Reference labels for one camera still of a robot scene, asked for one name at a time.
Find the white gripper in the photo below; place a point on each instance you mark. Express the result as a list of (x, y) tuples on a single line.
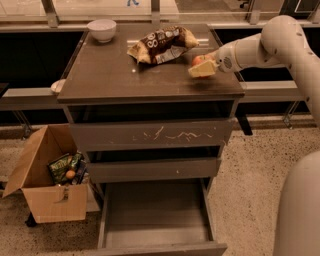
[(225, 57)]

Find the red apple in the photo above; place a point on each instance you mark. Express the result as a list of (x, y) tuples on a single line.
[(199, 58)]

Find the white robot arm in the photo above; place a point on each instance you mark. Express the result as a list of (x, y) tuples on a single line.
[(282, 41)]

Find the grey drawer cabinet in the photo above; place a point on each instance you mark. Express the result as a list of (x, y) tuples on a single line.
[(106, 85)]

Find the top grey drawer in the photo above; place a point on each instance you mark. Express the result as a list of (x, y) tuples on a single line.
[(151, 135)]

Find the middle grey drawer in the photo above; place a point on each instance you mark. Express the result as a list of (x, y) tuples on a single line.
[(153, 170)]

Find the bottom grey open drawer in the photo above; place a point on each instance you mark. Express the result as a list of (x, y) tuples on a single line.
[(157, 218)]

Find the brown chip bag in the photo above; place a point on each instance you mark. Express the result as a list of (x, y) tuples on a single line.
[(163, 45)]

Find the white ceramic bowl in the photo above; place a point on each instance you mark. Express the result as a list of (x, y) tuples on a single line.
[(103, 30)]

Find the blue snack packet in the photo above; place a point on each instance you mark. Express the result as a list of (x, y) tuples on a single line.
[(82, 169)]

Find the small orange fruit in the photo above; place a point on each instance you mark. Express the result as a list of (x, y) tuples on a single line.
[(70, 174)]

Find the green snack bag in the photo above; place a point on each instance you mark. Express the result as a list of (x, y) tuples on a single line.
[(59, 167)]

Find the cardboard box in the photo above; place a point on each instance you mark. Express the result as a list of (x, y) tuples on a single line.
[(47, 202)]

